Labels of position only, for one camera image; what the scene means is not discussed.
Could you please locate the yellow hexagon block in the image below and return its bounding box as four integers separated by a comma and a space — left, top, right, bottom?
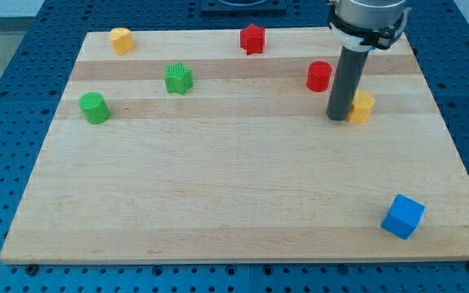
346, 91, 375, 124

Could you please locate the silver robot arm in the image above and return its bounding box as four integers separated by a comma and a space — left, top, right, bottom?
327, 0, 411, 52

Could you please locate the wooden board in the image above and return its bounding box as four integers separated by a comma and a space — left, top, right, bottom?
0, 28, 469, 265

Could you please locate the green star block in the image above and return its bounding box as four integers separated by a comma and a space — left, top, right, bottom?
164, 62, 193, 94

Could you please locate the red star block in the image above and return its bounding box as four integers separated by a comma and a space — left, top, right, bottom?
239, 24, 265, 55

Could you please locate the red cylinder block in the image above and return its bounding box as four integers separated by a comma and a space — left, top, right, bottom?
306, 61, 332, 92

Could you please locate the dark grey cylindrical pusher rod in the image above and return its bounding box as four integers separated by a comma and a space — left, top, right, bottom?
326, 47, 369, 121

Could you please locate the green cylinder block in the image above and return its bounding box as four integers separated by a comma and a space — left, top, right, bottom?
78, 92, 110, 125

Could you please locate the yellow heart block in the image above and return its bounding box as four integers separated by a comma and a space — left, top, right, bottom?
109, 28, 135, 55

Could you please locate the blue cube block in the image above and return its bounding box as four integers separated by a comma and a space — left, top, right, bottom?
381, 194, 425, 240

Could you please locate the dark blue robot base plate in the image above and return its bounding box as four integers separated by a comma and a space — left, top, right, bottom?
200, 0, 287, 15

